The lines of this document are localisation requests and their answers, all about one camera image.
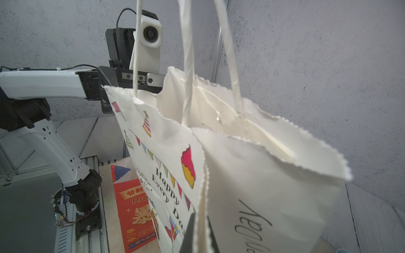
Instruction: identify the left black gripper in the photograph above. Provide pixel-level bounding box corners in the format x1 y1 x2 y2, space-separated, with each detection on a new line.
98 66 165 114

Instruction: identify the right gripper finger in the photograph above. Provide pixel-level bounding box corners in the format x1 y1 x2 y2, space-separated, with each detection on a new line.
179 212 220 253

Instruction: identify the white happy every day bag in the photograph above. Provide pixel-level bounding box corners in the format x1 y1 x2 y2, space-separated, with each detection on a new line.
105 1 352 253

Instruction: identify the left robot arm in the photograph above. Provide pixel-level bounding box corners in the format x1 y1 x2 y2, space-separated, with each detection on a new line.
1 25 164 215

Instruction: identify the red and white paper bag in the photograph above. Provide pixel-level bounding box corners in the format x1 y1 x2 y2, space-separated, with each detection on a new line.
111 165 157 253

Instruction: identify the light blue mug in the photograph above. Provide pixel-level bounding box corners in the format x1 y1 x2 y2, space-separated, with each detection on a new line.
335 248 351 253

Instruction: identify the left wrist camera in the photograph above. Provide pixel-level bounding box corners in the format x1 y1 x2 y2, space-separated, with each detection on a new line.
137 10 163 73

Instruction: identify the left metal frame post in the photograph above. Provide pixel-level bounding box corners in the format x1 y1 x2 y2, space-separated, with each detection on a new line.
210 27 223 83

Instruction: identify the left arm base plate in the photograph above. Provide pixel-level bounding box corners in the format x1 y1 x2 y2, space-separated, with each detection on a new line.
75 207 102 238

